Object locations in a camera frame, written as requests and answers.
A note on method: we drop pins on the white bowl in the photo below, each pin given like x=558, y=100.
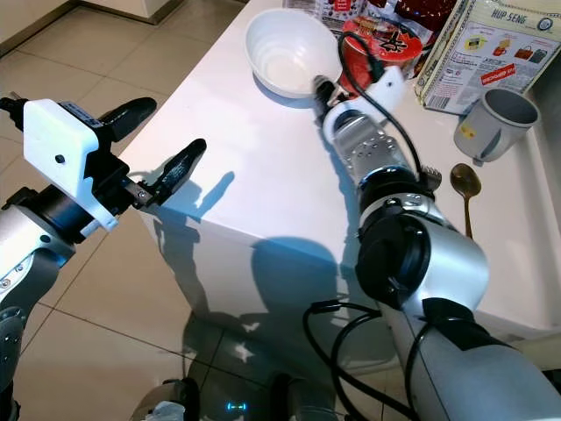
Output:
x=285, y=48

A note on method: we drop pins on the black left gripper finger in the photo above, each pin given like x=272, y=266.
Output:
x=177, y=168
x=133, y=112

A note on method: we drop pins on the dark red snack bag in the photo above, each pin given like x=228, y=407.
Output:
x=425, y=10

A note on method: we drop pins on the red and white packet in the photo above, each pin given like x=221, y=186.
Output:
x=329, y=7

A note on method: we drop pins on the white cabinet base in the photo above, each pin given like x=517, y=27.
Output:
x=118, y=5

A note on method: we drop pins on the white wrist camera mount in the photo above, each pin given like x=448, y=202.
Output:
x=387, y=88
x=60, y=145

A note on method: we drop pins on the red instant noodle cup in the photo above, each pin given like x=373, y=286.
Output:
x=399, y=46

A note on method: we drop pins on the dark metal fork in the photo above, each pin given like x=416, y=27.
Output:
x=430, y=177

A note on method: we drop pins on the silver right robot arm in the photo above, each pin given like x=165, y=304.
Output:
x=429, y=254

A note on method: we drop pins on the grey mug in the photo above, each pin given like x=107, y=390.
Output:
x=495, y=123

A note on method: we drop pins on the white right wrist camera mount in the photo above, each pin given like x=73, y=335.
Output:
x=387, y=88

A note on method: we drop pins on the Hup Seng cracker pack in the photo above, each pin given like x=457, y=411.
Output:
x=482, y=48

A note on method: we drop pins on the white table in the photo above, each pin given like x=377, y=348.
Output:
x=228, y=263

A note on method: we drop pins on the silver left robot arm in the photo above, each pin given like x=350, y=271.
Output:
x=21, y=250

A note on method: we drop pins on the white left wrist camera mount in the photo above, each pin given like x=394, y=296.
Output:
x=60, y=145

